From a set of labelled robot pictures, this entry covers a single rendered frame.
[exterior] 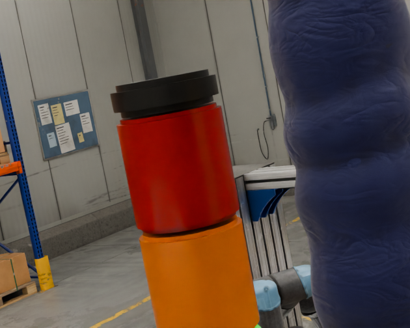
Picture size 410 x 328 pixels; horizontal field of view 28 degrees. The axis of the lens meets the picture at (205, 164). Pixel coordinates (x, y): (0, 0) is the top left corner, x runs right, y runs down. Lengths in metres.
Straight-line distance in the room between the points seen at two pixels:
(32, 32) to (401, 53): 11.18
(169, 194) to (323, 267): 0.99
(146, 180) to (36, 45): 11.99
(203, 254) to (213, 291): 0.02
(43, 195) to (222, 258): 11.75
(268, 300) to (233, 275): 1.32
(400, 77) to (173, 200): 0.96
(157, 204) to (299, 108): 0.94
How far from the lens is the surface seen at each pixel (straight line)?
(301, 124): 1.29
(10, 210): 11.70
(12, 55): 12.02
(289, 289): 1.83
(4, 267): 9.98
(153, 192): 0.37
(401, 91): 1.29
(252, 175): 2.21
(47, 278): 10.21
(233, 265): 0.38
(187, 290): 0.37
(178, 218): 0.36
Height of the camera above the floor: 2.34
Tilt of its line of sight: 7 degrees down
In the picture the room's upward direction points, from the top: 11 degrees counter-clockwise
